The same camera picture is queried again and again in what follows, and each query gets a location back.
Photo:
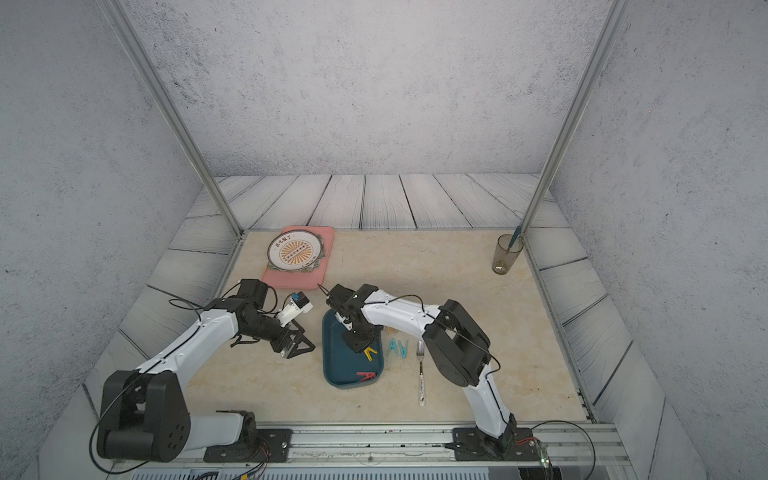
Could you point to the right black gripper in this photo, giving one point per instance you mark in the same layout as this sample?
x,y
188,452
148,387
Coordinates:
x,y
358,345

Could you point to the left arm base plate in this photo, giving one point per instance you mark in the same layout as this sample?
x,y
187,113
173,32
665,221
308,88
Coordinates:
x,y
253,446

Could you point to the left aluminium frame post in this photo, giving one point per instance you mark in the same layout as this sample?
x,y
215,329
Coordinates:
x,y
132,45

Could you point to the teal plastic storage box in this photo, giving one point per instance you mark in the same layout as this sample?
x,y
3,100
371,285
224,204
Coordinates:
x,y
340,363

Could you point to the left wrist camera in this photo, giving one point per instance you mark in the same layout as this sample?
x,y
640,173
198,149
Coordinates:
x,y
295,304

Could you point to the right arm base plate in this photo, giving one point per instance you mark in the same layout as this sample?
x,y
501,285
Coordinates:
x,y
471,444

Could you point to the aluminium mounting rail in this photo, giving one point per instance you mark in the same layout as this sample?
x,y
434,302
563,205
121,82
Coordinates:
x,y
408,451

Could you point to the teal pen in cup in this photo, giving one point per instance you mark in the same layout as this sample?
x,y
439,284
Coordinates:
x,y
514,237

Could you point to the teal clothespin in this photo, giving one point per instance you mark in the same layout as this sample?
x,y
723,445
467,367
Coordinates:
x,y
393,347
403,347

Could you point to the aluminium frame post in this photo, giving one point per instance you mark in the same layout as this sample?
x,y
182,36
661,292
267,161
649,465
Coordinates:
x,y
132,45
612,25

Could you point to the olive glass cup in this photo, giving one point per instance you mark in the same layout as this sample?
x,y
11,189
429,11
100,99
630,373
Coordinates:
x,y
504,259

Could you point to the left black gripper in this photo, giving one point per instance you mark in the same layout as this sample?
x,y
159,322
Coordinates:
x,y
281,343

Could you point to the silver fork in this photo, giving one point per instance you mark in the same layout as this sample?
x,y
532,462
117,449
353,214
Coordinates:
x,y
420,353

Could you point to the right aluminium frame post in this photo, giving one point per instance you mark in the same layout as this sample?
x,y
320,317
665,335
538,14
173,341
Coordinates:
x,y
612,25

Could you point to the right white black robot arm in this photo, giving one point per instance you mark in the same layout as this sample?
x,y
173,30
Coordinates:
x,y
458,346

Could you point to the pink plastic tray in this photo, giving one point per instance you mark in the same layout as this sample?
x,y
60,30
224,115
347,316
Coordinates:
x,y
302,281

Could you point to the round patterned plate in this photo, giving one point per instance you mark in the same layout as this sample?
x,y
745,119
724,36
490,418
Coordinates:
x,y
295,251

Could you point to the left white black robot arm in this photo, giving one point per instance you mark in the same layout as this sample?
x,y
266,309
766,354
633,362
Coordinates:
x,y
144,415

